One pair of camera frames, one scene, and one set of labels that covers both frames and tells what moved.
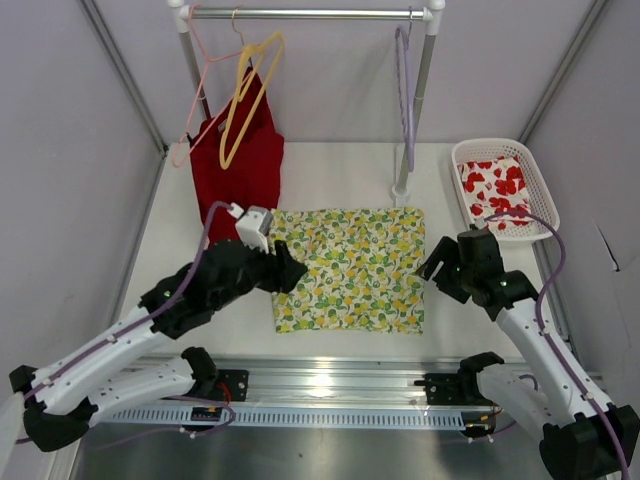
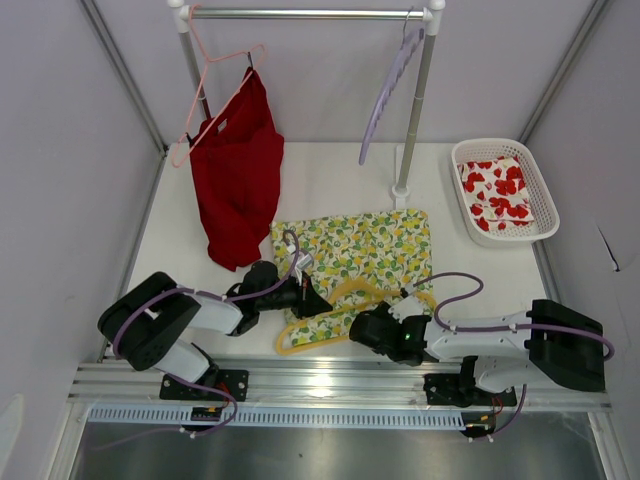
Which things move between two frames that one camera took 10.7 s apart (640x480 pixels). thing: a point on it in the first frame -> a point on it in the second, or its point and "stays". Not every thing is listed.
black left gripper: (291, 272) -> (307, 301)
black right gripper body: (467, 273) -> (383, 313)
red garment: (236, 158) stays
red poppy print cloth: (496, 186) stays
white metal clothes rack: (403, 193) stays
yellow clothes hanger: (257, 68) -> (355, 294)
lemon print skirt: (366, 269) stays
